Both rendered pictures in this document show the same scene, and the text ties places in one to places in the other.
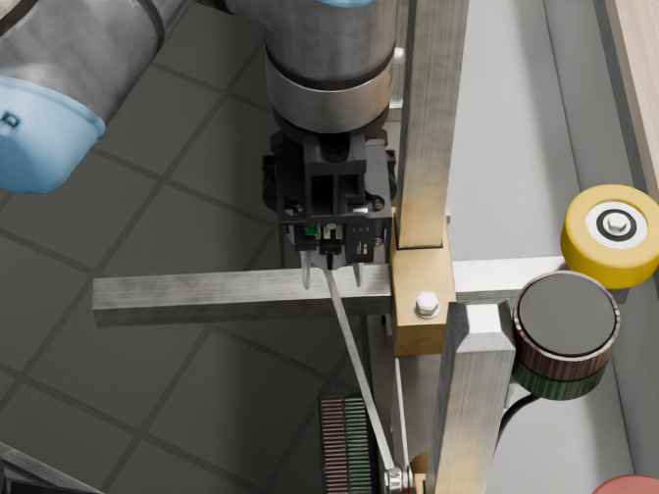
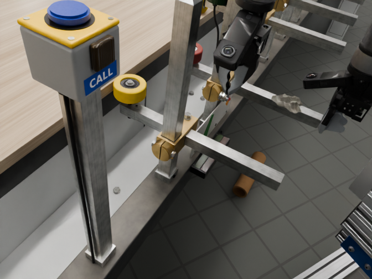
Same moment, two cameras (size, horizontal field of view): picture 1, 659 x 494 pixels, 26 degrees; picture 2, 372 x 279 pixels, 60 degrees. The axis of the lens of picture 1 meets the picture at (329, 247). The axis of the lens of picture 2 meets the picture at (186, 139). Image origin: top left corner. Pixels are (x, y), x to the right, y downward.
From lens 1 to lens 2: 1.23 m
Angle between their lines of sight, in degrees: 77
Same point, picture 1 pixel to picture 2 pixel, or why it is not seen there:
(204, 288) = (245, 160)
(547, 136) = (42, 234)
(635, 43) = (55, 118)
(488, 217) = not seen: hidden behind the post
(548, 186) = (65, 216)
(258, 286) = (228, 151)
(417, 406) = (181, 155)
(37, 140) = not seen: outside the picture
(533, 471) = not seen: hidden behind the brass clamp
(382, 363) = (181, 170)
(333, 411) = (205, 166)
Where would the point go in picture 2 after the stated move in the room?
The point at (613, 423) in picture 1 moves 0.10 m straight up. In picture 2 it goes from (125, 148) to (124, 125)
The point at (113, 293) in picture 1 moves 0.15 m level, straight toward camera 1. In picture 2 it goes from (275, 174) to (281, 132)
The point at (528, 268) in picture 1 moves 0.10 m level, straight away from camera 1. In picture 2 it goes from (148, 114) to (114, 130)
